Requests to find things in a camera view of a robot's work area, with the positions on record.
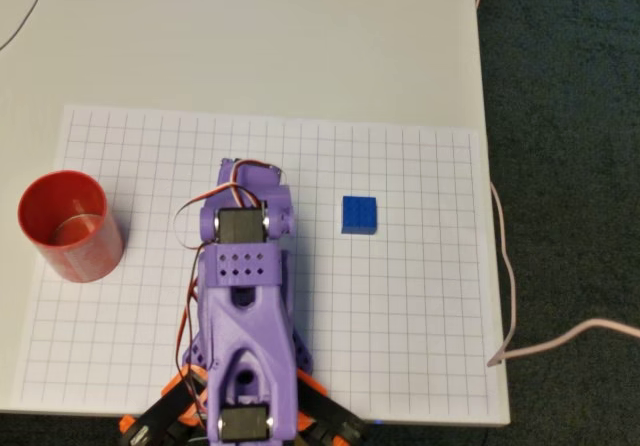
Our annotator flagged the blue brick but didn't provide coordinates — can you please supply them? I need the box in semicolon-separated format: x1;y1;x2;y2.
341;195;378;236

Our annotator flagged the red cup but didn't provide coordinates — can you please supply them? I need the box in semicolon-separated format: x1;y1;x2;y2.
17;169;125;284

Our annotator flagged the white grid paper sheet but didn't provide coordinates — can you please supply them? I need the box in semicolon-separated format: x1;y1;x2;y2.
10;104;504;417

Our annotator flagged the black orange clamp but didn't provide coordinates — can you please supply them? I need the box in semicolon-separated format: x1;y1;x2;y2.
118;365;209;446
294;369;367;446

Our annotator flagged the pink cable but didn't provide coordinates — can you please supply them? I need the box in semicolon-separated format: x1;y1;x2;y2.
473;0;640;368

